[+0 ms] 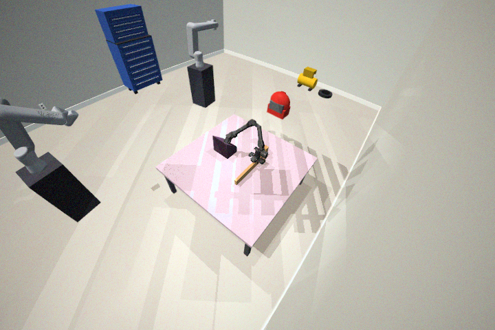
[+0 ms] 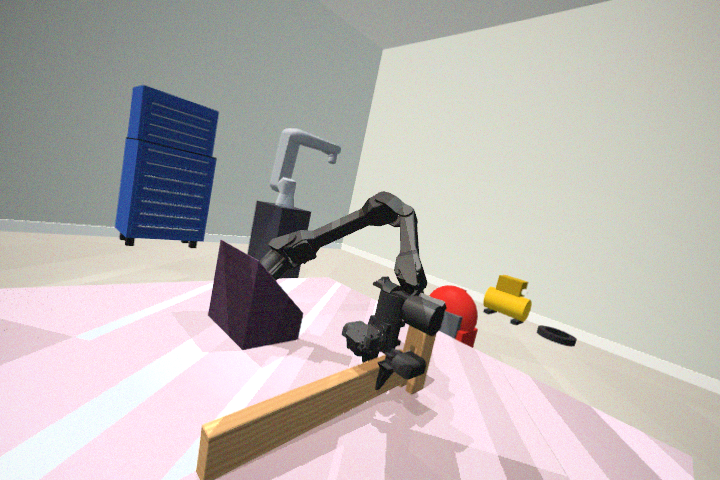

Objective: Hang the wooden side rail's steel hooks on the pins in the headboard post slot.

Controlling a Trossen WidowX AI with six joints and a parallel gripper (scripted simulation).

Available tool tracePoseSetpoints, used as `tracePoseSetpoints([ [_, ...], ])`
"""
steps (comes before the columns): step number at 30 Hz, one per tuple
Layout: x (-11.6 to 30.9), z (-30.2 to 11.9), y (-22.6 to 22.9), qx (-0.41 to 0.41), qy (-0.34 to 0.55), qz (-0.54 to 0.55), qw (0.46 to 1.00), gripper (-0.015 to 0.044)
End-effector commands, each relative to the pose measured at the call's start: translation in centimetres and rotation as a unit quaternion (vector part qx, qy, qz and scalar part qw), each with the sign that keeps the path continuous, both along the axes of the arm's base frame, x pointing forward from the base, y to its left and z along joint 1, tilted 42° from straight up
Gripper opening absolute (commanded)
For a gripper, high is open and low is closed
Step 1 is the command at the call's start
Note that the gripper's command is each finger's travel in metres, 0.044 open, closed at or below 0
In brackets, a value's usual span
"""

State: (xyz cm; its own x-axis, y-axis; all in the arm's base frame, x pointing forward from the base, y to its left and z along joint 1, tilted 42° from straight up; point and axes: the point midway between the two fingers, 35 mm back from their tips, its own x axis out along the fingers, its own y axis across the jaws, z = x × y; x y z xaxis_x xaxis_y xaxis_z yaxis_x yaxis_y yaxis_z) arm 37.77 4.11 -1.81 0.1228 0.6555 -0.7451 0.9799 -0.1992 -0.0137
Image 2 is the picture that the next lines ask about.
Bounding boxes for wooden post with slot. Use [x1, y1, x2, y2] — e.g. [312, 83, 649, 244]
[399, 325, 436, 395]

